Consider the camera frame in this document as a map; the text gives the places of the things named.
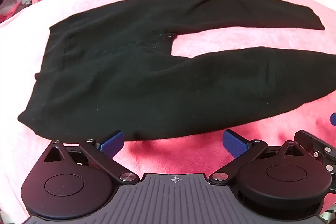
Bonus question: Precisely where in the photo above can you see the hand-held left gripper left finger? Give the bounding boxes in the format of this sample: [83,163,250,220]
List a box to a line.
[43,130,140,184]

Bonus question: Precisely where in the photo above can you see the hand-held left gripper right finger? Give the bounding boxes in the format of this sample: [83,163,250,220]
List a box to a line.
[209,130,306,184]

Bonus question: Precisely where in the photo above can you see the black pants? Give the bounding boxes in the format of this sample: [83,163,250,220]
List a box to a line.
[17,0,336,142]

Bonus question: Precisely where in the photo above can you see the pink blanket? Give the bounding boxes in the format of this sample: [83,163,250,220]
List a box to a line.
[0,0,336,222]

